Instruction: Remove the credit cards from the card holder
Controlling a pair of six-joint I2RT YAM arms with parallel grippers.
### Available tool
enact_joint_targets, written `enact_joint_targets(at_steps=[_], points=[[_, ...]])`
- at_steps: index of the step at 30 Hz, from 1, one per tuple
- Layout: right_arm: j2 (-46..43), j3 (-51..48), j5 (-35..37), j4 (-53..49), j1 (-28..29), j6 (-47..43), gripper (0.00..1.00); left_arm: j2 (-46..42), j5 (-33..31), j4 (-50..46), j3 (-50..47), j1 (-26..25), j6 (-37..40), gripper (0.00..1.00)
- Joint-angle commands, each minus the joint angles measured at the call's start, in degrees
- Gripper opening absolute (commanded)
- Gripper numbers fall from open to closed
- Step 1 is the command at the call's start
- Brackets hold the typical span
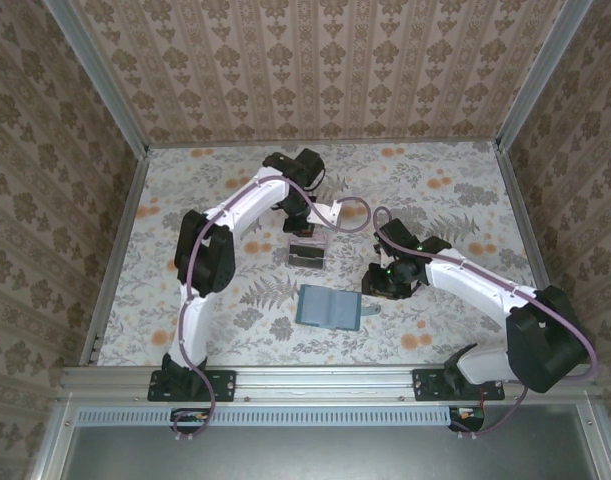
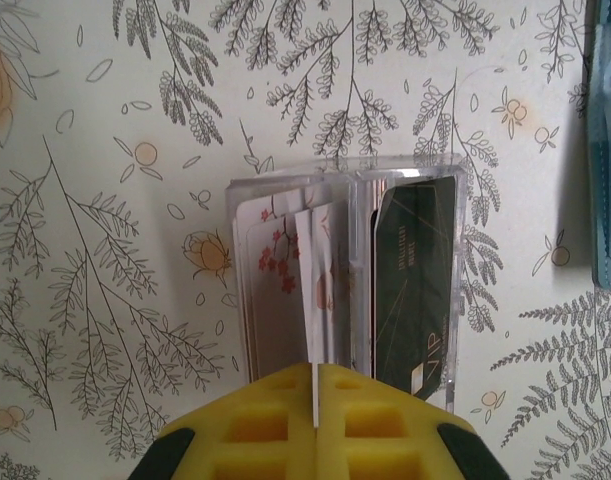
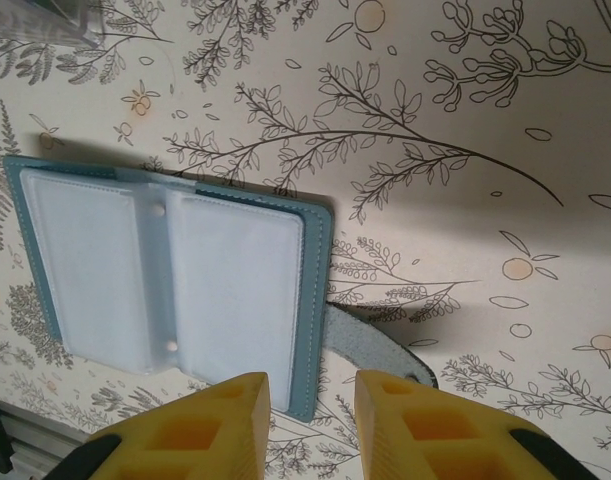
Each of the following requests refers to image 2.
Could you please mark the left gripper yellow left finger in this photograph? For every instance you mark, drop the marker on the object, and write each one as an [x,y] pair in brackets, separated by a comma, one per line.
[205,450]

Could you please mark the teal leather card holder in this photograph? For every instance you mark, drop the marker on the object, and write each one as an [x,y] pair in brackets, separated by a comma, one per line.
[610,200]

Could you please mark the white pink blossom card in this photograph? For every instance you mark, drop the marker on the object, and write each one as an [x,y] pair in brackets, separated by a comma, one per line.
[255,210]
[270,310]
[312,260]

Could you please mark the clear plastic bag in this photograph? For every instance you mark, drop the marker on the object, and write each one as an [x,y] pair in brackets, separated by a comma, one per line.
[350,172]

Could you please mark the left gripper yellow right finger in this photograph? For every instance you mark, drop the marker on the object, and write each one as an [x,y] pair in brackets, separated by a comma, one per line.
[420,442]

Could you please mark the dark green VIP card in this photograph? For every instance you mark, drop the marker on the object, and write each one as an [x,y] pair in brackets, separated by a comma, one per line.
[415,280]

